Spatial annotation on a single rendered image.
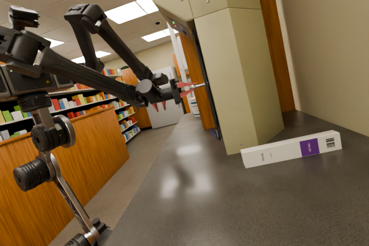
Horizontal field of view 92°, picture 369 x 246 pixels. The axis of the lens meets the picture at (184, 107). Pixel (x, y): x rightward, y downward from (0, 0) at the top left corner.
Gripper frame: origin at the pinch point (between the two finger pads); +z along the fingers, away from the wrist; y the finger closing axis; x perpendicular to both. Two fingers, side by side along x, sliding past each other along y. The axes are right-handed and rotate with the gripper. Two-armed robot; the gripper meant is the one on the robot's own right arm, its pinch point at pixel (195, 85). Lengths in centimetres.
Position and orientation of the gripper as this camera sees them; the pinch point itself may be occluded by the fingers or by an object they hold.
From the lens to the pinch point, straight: 71.3
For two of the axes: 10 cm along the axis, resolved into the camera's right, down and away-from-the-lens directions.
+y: -2.6, -9.6, -1.5
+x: 1.3, -1.9, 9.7
